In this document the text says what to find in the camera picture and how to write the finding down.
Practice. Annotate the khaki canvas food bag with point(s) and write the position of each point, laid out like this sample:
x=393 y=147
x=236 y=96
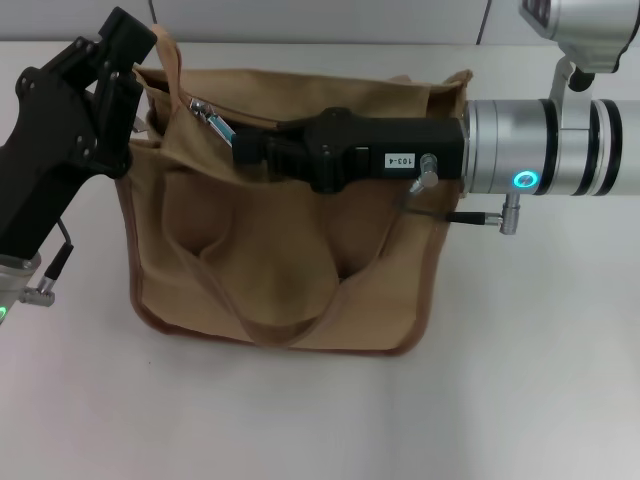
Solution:
x=280 y=240

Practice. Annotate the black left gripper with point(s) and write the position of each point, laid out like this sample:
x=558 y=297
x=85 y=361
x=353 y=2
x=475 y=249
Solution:
x=45 y=150

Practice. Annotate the silver metal zipper pull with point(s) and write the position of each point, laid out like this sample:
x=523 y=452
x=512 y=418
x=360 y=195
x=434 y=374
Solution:
x=215 y=122

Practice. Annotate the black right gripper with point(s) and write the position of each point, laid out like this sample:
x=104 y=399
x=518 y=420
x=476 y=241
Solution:
x=370 y=145

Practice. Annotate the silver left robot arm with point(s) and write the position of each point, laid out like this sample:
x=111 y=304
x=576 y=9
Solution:
x=10 y=285

